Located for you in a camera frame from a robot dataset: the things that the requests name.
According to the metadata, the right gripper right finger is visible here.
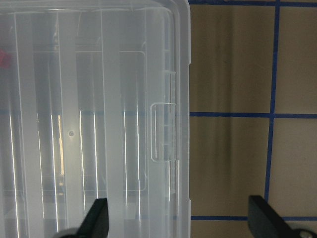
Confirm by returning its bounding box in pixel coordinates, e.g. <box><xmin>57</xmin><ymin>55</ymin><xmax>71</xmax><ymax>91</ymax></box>
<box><xmin>248</xmin><ymin>195</ymin><xmax>295</xmax><ymax>238</ymax></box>

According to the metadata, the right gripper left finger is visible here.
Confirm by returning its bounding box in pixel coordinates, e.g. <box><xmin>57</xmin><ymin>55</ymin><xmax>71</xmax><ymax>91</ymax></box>
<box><xmin>75</xmin><ymin>198</ymin><xmax>109</xmax><ymax>238</ymax></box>

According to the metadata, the clear plastic box lid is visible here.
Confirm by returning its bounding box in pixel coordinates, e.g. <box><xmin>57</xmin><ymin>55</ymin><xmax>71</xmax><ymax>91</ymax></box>
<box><xmin>0</xmin><ymin>0</ymin><xmax>191</xmax><ymax>238</ymax></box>

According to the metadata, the red block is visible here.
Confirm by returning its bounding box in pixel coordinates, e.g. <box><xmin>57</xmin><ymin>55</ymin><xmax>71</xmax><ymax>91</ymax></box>
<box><xmin>0</xmin><ymin>49</ymin><xmax>12</xmax><ymax>68</ymax></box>

